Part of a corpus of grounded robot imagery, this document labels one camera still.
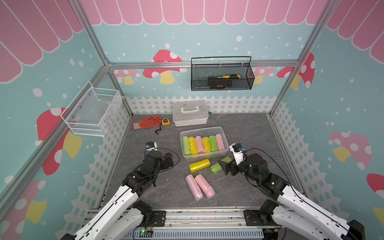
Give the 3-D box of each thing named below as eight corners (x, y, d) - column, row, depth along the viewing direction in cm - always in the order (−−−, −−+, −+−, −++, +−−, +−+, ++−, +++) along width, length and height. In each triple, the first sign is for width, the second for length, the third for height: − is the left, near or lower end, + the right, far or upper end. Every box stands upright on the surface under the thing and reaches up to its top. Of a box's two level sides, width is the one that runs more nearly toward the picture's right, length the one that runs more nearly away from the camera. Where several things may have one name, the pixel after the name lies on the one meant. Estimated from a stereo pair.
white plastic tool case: (173, 128, 114) (171, 116, 104) (175, 111, 126) (173, 98, 116) (207, 128, 114) (208, 116, 104) (206, 111, 126) (207, 98, 116)
